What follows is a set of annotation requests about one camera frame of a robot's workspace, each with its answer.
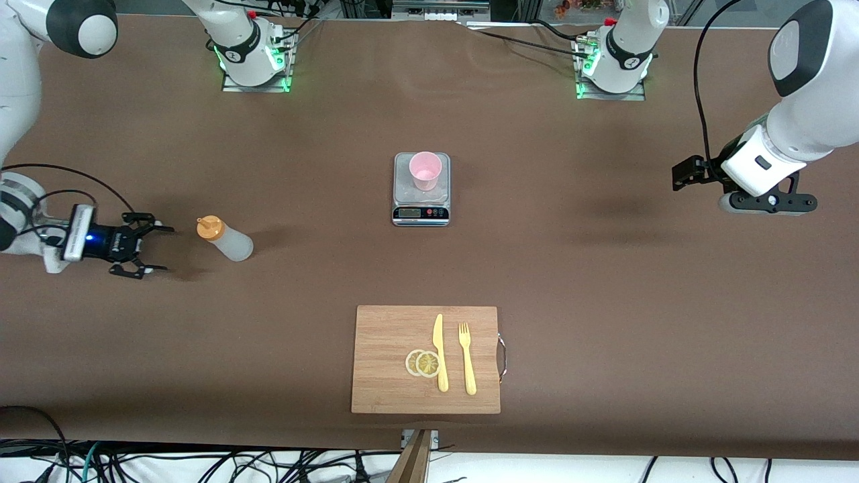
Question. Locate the wooden post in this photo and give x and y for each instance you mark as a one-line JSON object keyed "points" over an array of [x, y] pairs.
{"points": [[411, 463]]}

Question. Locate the pink plastic cup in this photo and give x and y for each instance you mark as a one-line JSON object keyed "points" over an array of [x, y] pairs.
{"points": [[425, 171]]}

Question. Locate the yellow plastic knife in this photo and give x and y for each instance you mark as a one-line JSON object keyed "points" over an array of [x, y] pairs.
{"points": [[439, 342]]}

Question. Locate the wooden cutting board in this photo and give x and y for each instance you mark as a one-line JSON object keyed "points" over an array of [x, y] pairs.
{"points": [[382, 362]]}

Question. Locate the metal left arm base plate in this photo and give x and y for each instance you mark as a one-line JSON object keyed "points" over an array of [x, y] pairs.
{"points": [[611, 96]]}

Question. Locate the lemon slice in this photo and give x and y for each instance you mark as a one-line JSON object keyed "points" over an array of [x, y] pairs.
{"points": [[427, 364], [409, 362]]}

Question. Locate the yellow plastic fork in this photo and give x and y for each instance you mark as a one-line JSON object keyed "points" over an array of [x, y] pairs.
{"points": [[468, 369]]}

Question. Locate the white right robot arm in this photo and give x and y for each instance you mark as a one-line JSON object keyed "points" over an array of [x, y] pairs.
{"points": [[13, 87]]}

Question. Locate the translucent sauce bottle orange cap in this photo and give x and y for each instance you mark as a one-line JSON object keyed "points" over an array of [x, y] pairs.
{"points": [[235, 247]]}

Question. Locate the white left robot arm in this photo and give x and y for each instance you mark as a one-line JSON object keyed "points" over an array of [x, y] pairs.
{"points": [[805, 127]]}

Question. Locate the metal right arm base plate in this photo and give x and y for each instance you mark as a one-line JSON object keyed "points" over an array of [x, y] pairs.
{"points": [[255, 88]]}

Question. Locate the small metal bracket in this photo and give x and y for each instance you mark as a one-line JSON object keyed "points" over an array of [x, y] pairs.
{"points": [[435, 439]]}

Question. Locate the orange decorative object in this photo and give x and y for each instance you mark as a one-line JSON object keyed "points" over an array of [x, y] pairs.
{"points": [[564, 8]]}

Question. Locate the silver digital kitchen scale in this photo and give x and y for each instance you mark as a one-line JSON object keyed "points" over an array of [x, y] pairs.
{"points": [[421, 213]]}

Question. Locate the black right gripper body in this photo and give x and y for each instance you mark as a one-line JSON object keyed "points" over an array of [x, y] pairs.
{"points": [[115, 243]]}

